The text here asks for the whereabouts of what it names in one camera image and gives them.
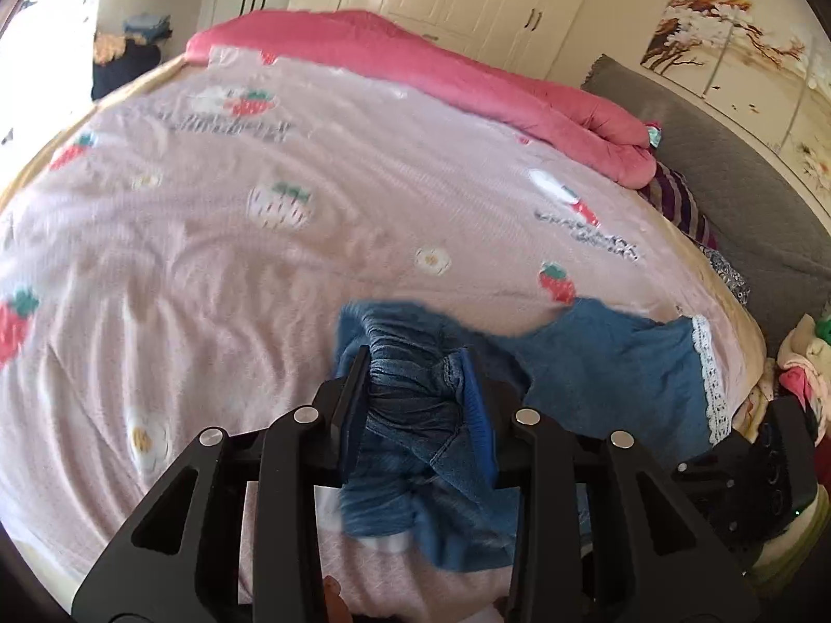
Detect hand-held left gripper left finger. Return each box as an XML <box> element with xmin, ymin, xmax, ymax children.
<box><xmin>71</xmin><ymin>344</ymin><xmax>372</xmax><ymax>623</ymax></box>

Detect person's left hand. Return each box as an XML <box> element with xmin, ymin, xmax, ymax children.
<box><xmin>323</xmin><ymin>574</ymin><xmax>353</xmax><ymax>623</ymax></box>

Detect grey padded headboard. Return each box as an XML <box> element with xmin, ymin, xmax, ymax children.
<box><xmin>580</xmin><ymin>53</ymin><xmax>831</xmax><ymax>351</ymax></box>

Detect blue denim garment with lace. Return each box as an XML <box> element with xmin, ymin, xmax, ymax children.
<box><xmin>334</xmin><ymin>299</ymin><xmax>731</xmax><ymax>575</ymax></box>

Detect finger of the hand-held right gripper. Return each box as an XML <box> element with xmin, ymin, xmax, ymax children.
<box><xmin>672</xmin><ymin>431</ymin><xmax>767</xmax><ymax>533</ymax></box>

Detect pink quilt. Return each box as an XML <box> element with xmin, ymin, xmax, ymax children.
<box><xmin>185</xmin><ymin>9</ymin><xmax>656</xmax><ymax>186</ymax></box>

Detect purple striped pillow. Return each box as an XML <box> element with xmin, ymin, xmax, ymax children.
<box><xmin>639</xmin><ymin>162</ymin><xmax>718</xmax><ymax>249</ymax></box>

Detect floral wall painting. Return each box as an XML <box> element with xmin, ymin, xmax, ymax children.
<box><xmin>639</xmin><ymin>0</ymin><xmax>831</xmax><ymax>202</ymax></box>

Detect dark blue cloth heap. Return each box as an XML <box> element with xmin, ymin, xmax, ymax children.
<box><xmin>91</xmin><ymin>39</ymin><xmax>173</xmax><ymax>101</ymax></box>

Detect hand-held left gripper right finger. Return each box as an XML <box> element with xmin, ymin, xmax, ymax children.
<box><xmin>464</xmin><ymin>349</ymin><xmax>760</xmax><ymax>623</ymax></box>

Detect pink strawberry printed bed sheet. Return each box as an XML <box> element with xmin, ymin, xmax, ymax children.
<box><xmin>0</xmin><ymin>55</ymin><xmax>767</xmax><ymax>623</ymax></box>

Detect folded blue clothes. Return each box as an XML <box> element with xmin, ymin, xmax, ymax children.
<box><xmin>123</xmin><ymin>13</ymin><xmax>173</xmax><ymax>38</ymax></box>

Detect dark floral cloth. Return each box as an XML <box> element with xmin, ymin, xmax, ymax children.
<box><xmin>707</xmin><ymin>250</ymin><xmax>752</xmax><ymax>305</ymax></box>

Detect pile of colourful clothes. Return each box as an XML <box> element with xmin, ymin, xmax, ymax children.
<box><xmin>746</xmin><ymin>311</ymin><xmax>831</xmax><ymax>455</ymax></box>

